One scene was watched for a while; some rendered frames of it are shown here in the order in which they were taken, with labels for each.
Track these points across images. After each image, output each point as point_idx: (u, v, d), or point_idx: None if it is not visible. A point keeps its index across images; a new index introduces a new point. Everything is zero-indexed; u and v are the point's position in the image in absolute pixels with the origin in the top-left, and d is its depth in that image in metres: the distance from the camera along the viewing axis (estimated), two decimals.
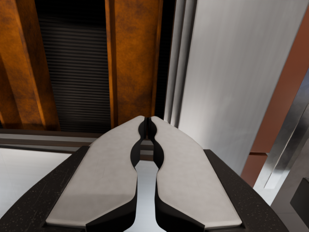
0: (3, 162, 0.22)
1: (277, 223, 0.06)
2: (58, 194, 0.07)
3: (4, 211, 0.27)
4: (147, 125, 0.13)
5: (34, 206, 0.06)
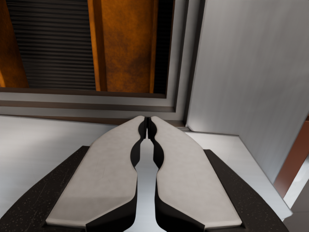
0: None
1: (277, 223, 0.06)
2: (58, 194, 0.07)
3: None
4: (147, 125, 0.13)
5: (34, 206, 0.06)
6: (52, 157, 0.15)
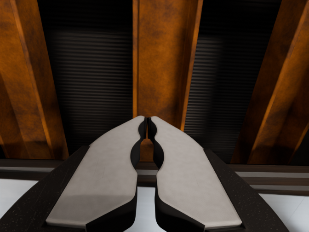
0: None
1: (277, 223, 0.06)
2: (58, 194, 0.07)
3: None
4: (147, 125, 0.13)
5: (34, 206, 0.06)
6: (304, 219, 0.20)
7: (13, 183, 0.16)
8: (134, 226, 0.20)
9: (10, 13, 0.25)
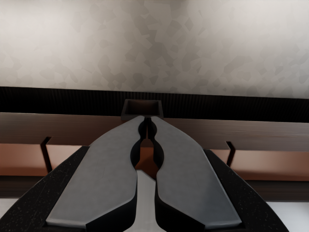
0: None
1: (277, 223, 0.06)
2: (58, 194, 0.07)
3: None
4: (147, 125, 0.13)
5: (34, 206, 0.06)
6: None
7: None
8: None
9: None
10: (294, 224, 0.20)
